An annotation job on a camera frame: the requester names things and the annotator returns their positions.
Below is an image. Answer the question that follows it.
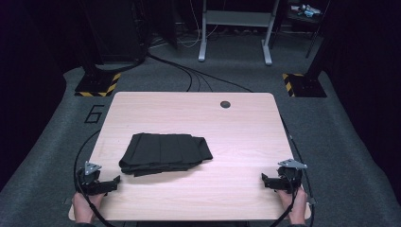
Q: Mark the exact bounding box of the black cabinet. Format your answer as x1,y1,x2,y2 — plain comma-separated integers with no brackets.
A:
78,0,149,64

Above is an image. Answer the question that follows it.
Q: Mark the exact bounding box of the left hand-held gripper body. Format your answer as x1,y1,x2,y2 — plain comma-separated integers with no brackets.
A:
76,161,107,196

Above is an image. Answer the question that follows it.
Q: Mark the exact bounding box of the black hazard-striped stand base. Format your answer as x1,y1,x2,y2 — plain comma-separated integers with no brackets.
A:
74,71,122,97
282,73,328,98

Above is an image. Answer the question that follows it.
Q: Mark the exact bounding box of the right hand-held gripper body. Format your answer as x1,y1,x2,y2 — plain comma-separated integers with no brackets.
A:
276,158,308,194

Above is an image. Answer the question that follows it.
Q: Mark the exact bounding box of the white metal desk frame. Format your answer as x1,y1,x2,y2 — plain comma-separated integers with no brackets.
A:
198,0,280,66

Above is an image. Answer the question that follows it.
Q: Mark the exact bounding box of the white cable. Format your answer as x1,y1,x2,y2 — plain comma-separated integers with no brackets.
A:
176,0,219,49

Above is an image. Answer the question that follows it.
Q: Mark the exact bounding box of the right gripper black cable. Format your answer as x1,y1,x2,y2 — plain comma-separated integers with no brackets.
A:
270,116,316,227

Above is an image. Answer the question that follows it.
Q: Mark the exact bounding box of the dark curtain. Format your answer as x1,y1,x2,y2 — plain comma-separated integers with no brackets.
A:
0,0,83,193
315,0,401,206

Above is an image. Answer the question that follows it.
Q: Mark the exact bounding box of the thick black floor cable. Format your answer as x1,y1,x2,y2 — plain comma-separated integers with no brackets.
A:
94,51,149,73

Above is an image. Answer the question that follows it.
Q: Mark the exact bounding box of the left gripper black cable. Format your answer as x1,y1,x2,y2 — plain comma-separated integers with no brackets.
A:
73,129,116,227

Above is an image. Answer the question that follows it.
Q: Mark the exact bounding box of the person's left hand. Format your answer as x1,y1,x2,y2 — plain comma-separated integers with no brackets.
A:
71,191,107,224

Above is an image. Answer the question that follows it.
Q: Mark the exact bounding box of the dark shelf with clutter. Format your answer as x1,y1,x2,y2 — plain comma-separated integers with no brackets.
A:
285,0,325,32

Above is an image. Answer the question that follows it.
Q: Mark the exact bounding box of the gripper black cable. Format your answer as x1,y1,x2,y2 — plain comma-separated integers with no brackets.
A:
270,116,316,227
73,129,116,227

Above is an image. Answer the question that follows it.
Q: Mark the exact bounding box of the thin black stand leg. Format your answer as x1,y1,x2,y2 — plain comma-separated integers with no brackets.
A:
305,0,331,60

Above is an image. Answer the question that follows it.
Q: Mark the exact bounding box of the person's right hand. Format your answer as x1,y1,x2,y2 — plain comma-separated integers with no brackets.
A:
277,187,308,225

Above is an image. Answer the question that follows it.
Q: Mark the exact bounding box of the black pleated skirt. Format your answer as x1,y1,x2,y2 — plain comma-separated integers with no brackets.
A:
118,132,214,178

